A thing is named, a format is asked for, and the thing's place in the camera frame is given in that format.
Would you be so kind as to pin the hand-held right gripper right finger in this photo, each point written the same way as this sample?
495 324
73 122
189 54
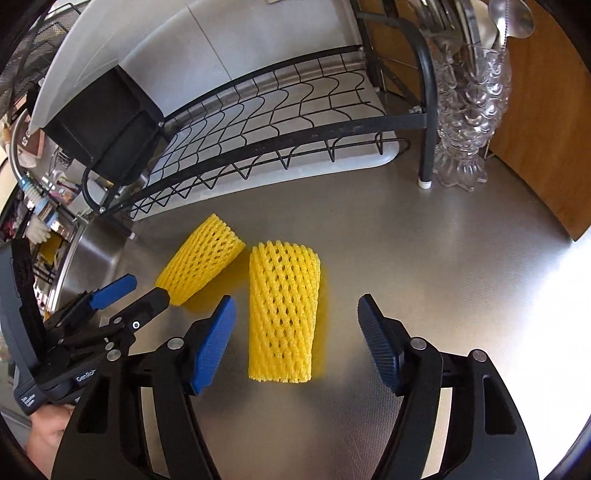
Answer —
378 341

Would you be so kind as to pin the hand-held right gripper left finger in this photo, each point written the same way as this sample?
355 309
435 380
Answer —
214 341

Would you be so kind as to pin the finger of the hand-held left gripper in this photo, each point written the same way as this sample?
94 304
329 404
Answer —
138 314
111 291

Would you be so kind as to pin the yellow foam fruit net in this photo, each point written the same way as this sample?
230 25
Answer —
284 314
198 261

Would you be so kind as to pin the person's left hand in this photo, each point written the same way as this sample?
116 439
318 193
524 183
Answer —
46 434

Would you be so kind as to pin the stainless steel sink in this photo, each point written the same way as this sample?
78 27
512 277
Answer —
87 258

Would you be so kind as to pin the black cutlery holder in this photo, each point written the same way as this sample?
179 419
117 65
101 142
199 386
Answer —
101 124

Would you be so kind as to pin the white drain tray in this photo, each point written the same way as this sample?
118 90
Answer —
323 168

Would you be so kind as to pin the glass fish vase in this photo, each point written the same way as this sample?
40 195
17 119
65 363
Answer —
471 120

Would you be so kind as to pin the white cutting board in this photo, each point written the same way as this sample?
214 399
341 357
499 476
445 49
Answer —
92 37

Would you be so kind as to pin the wooden board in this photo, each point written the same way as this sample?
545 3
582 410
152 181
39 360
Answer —
545 138

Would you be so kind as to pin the black mesh basket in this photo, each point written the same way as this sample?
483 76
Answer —
41 27

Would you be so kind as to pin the metal spoon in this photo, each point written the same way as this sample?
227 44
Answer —
512 16

